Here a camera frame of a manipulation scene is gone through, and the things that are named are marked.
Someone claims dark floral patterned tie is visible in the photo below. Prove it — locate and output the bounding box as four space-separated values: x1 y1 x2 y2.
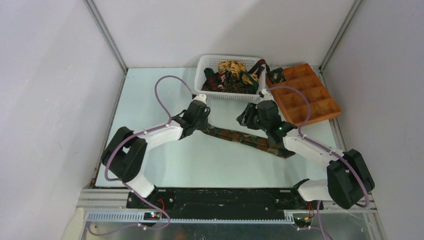
201 124 296 159

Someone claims white plastic mesh basket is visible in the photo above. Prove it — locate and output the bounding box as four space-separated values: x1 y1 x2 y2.
194 54 266 101

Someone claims orange compartment tray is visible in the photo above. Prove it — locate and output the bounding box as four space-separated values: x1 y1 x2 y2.
266 63 342 126

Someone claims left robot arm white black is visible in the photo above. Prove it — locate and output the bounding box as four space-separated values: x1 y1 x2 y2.
101 94 211 208

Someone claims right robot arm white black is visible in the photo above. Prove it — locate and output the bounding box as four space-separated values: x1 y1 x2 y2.
236 100 375 209

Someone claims rolled dark patterned tie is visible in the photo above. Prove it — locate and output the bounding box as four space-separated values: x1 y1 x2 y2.
267 67 286 84

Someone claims red navy striped tie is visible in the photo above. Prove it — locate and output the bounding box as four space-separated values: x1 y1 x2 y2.
248 59 270 78

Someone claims brown dark patterned tie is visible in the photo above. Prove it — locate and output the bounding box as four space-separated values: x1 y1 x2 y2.
201 74 254 94

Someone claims green navy plaid tie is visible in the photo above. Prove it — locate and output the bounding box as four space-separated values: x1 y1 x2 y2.
201 68 259 94

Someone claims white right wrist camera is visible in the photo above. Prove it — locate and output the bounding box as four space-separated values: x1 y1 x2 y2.
258 88 275 102

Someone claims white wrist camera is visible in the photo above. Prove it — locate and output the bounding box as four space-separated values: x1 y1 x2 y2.
258 88 275 102
192 94 207 105

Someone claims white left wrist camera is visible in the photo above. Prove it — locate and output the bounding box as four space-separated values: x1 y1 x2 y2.
192 94 207 105

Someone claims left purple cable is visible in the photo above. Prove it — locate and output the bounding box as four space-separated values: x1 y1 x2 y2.
104 75 196 230

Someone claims purple cable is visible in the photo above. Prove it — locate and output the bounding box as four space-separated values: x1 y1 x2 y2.
268 85 371 240
104 75 196 230

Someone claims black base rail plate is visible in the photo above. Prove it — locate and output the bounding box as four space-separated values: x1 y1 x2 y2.
146 187 319 220

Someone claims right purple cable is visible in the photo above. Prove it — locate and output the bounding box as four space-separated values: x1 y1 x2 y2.
268 85 371 240

